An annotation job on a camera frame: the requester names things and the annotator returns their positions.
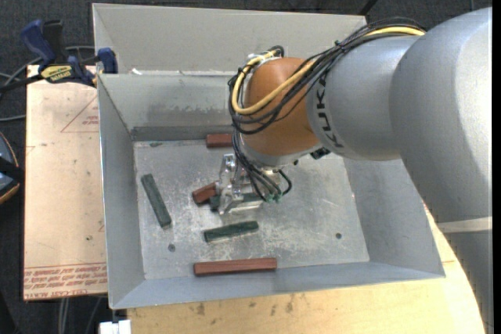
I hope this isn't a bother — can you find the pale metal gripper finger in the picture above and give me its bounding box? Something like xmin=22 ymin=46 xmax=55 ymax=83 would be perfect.
xmin=216 ymin=153 xmax=237 ymax=209
xmin=218 ymin=183 xmax=262 ymax=216

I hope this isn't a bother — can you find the red-brown flat block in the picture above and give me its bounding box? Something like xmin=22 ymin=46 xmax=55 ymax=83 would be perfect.
xmin=191 ymin=181 xmax=218 ymax=206
xmin=193 ymin=257 xmax=279 ymax=278
xmin=205 ymin=133 xmax=235 ymax=149

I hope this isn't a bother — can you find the grey metal bin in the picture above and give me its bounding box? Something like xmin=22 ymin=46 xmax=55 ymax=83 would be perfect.
xmin=92 ymin=2 xmax=446 ymax=311

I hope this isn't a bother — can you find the brown cardboard board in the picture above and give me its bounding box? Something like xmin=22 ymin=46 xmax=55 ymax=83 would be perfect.
xmin=23 ymin=64 xmax=109 ymax=302

